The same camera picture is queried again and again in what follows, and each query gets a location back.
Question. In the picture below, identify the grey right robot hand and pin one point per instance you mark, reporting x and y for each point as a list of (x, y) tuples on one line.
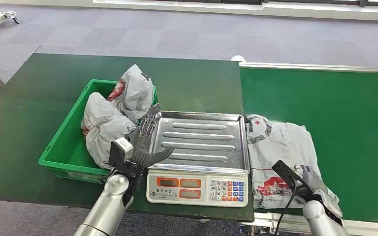
[(316, 184)]

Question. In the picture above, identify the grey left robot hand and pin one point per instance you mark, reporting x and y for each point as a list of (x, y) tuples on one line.
[(141, 148)]

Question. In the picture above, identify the grey package with red circle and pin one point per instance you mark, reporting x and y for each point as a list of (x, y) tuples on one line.
[(277, 143)]

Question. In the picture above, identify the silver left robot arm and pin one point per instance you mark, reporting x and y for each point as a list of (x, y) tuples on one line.
[(109, 208)]

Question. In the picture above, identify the crumpled grey package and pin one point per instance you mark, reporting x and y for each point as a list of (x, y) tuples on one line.
[(104, 127)]

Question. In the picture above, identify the grey package with red print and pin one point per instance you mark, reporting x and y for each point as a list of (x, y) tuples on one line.
[(133, 92)]

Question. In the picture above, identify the green conveyor belt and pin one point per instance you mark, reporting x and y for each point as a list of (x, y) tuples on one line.
[(332, 110)]

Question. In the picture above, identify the white scale with steel tray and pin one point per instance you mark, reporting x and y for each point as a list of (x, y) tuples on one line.
[(198, 140)]

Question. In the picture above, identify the green plastic bin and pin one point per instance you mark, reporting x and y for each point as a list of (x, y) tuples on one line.
[(68, 150)]

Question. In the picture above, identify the white roller end cap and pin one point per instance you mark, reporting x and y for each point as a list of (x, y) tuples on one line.
[(238, 59)]

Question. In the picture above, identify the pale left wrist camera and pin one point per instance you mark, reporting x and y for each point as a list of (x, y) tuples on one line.
[(123, 148)]

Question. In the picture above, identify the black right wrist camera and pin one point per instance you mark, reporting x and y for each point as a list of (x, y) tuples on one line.
[(286, 172)]

